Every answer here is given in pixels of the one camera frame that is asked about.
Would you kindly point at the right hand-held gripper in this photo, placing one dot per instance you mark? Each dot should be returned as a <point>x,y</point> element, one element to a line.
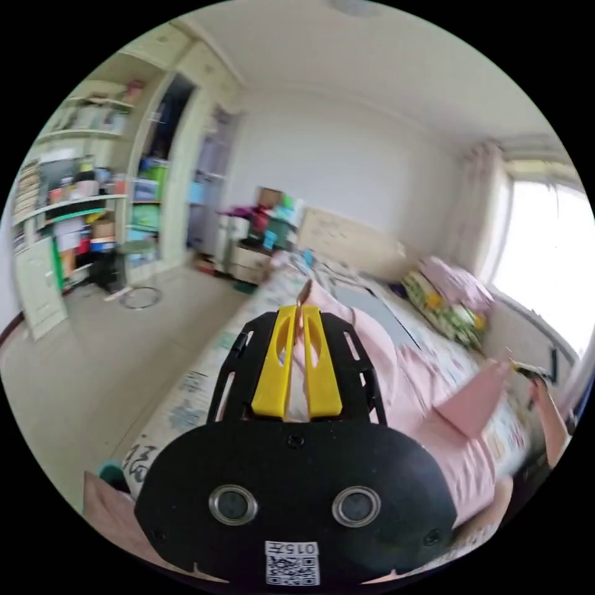
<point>534,373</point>

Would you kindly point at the person's right hand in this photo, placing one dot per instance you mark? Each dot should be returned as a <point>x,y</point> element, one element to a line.
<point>540,400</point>

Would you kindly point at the bed with printed sheet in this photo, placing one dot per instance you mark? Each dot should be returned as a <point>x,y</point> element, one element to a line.
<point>195,400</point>

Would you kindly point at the white bedside cabinet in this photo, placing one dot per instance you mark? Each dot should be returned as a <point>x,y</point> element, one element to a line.
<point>253,241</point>

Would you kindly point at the grey folding board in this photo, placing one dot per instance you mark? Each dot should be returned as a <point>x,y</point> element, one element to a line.
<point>372,311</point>

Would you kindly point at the pink pillow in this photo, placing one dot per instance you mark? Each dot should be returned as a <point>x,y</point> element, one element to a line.
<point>453,283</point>

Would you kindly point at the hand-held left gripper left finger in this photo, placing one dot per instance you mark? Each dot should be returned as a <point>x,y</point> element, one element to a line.
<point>273,376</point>

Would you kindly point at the green yellow patterned quilt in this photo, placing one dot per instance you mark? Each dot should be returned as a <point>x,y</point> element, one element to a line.
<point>441,311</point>

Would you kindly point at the pink long sleeve shirt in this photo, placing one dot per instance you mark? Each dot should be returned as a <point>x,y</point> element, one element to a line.
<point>418,395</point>

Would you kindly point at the person's right forearm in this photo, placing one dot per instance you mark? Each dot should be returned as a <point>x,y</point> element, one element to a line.
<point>557,437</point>

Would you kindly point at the green stool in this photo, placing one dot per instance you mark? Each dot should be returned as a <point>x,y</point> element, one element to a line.
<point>138,260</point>

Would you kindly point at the pink curtain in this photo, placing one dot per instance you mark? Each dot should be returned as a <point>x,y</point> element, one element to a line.
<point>481,209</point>

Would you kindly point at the window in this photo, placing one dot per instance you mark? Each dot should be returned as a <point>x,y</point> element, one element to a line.
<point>544,251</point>

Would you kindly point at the white shelf cupboard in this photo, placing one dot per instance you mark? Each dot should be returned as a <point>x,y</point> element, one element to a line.
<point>93,195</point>

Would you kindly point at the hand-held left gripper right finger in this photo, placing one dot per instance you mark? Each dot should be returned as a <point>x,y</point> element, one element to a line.
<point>322,381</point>

